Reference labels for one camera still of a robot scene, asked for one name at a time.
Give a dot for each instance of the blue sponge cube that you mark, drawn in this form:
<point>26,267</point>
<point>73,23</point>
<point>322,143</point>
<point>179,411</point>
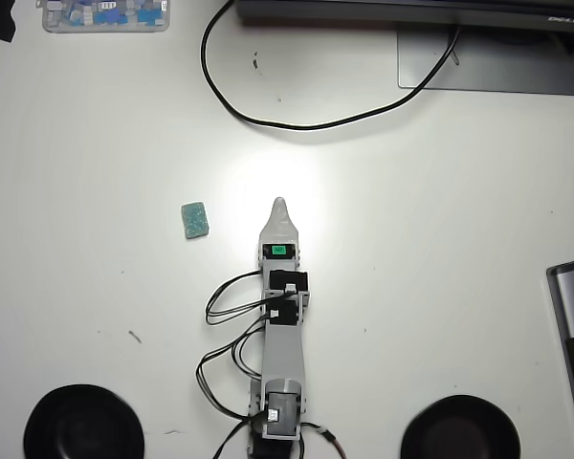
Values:
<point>195,220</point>

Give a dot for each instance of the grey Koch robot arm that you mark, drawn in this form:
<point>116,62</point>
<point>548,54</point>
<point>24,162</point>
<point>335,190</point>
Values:
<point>282,354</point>

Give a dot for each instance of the black Dell monitor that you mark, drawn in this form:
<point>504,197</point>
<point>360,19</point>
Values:
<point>411,9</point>

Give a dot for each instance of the black round bowl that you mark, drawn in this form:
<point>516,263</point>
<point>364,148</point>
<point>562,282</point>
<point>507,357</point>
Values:
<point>459,430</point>
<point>83,425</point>

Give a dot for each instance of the grey gripper with motor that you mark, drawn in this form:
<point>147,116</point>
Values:
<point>278,250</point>

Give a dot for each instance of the grey laptop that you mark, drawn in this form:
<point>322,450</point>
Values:
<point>562,296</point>

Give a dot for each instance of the clear box of blue pieces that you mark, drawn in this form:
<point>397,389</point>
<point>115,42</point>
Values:
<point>105,16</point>

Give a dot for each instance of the grey monitor stand base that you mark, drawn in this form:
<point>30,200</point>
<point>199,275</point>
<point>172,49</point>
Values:
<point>507,72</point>

